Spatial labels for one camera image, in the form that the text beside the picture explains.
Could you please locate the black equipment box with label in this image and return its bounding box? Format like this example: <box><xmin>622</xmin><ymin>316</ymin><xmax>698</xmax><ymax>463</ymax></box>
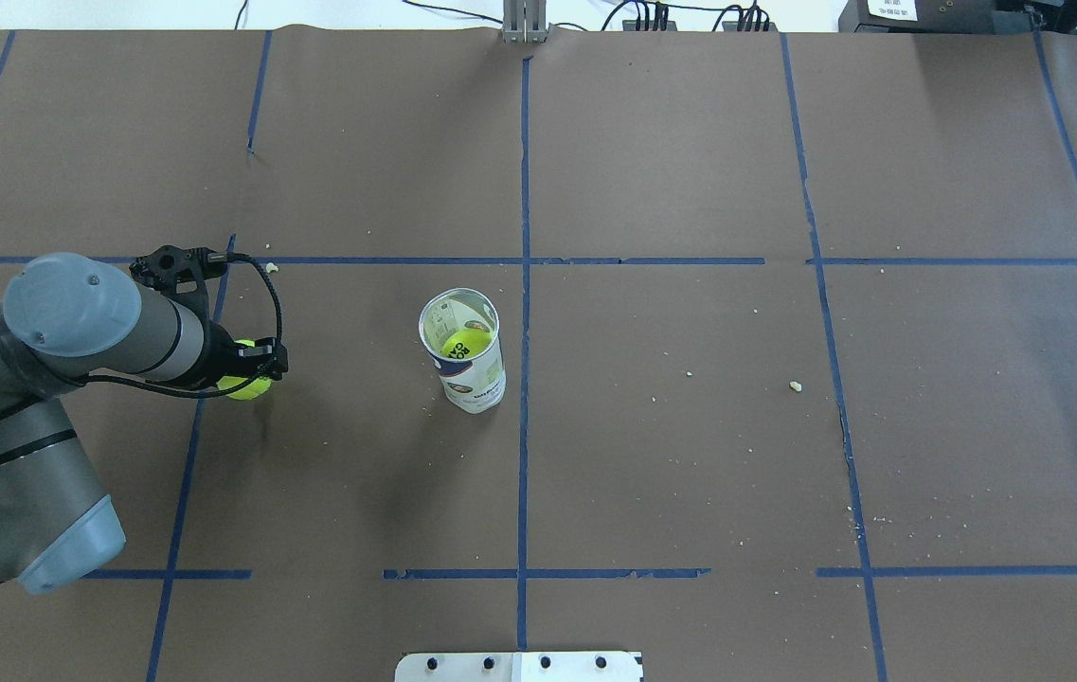
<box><xmin>837</xmin><ymin>1</ymin><xmax>1077</xmax><ymax>34</ymax></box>

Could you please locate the yellow tennis ball inside can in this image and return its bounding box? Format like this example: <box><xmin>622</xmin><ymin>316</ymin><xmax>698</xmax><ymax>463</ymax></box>
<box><xmin>440</xmin><ymin>328</ymin><xmax>494</xmax><ymax>361</ymax></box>

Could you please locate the clear plastic tennis ball can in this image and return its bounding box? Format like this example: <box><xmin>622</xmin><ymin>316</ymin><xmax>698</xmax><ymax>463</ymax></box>
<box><xmin>418</xmin><ymin>288</ymin><xmax>507</xmax><ymax>415</ymax></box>

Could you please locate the black cable plug cluster left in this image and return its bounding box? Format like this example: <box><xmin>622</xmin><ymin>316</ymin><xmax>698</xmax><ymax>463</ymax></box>
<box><xmin>602</xmin><ymin>1</ymin><xmax>676</xmax><ymax>33</ymax></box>

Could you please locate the black cable plug cluster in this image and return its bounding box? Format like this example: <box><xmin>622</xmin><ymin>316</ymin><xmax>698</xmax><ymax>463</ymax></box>
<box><xmin>711</xmin><ymin>1</ymin><xmax>777</xmax><ymax>33</ymax></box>
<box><xmin>602</xmin><ymin>1</ymin><xmax>676</xmax><ymax>33</ymax></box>

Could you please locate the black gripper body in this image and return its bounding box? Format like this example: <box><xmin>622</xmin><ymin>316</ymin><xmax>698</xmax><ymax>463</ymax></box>
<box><xmin>201</xmin><ymin>322</ymin><xmax>290</xmax><ymax>388</ymax></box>

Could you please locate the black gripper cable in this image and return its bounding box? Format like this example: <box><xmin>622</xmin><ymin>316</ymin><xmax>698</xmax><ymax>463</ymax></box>
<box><xmin>0</xmin><ymin>252</ymin><xmax>284</xmax><ymax>579</ymax></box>

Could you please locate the black cable plug cluster right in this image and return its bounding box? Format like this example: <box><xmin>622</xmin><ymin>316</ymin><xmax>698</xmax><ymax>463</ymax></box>
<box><xmin>711</xmin><ymin>1</ymin><xmax>777</xmax><ymax>33</ymax></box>

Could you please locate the grey aluminium post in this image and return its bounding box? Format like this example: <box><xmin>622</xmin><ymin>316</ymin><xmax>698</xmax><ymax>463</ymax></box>
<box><xmin>500</xmin><ymin>0</ymin><xmax>550</xmax><ymax>45</ymax></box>

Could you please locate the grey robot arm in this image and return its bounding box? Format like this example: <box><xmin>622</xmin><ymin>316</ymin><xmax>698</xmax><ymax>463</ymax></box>
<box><xmin>0</xmin><ymin>245</ymin><xmax>290</xmax><ymax>595</ymax></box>

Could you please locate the yellow tennis ball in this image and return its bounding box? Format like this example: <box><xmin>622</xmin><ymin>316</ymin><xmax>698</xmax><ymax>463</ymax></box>
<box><xmin>216</xmin><ymin>337</ymin><xmax>277</xmax><ymax>401</ymax></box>
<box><xmin>440</xmin><ymin>328</ymin><xmax>494</xmax><ymax>361</ymax></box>

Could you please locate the white metal mount base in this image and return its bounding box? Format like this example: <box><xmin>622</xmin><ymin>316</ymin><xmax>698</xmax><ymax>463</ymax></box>
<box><xmin>394</xmin><ymin>649</ymin><xmax>645</xmax><ymax>681</ymax></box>

